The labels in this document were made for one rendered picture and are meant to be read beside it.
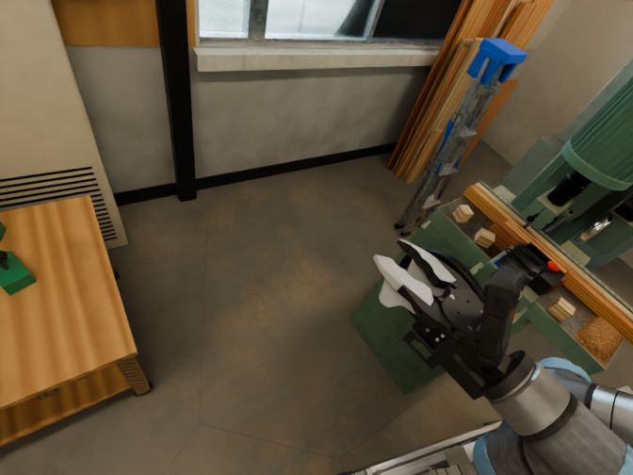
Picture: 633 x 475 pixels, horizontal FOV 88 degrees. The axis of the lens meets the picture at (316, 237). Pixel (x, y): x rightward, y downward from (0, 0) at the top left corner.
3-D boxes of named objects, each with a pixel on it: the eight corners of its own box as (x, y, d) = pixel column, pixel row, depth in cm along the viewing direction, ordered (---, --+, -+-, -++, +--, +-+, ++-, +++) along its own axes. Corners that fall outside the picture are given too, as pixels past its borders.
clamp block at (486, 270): (467, 277, 96) (487, 260, 89) (492, 260, 103) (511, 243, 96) (508, 319, 90) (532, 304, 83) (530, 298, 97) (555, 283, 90)
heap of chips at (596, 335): (573, 336, 88) (585, 331, 85) (592, 312, 95) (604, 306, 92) (604, 366, 84) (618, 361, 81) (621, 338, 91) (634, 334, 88)
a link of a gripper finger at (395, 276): (349, 287, 45) (407, 331, 43) (369, 260, 41) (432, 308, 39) (360, 274, 47) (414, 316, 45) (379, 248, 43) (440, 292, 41)
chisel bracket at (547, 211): (515, 217, 100) (536, 198, 93) (535, 204, 107) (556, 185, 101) (535, 235, 97) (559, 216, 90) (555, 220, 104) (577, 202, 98)
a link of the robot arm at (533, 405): (562, 424, 33) (576, 375, 38) (522, 385, 34) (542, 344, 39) (507, 442, 38) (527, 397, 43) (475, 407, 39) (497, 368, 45)
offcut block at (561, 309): (545, 309, 91) (557, 303, 88) (550, 303, 93) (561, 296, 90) (560, 321, 90) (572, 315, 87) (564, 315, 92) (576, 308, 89)
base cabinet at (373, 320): (347, 319, 176) (406, 239, 122) (415, 276, 206) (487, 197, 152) (403, 396, 158) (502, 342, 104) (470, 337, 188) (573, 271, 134)
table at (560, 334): (409, 228, 107) (418, 216, 102) (462, 202, 123) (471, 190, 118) (573, 399, 83) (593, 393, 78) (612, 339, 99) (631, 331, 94)
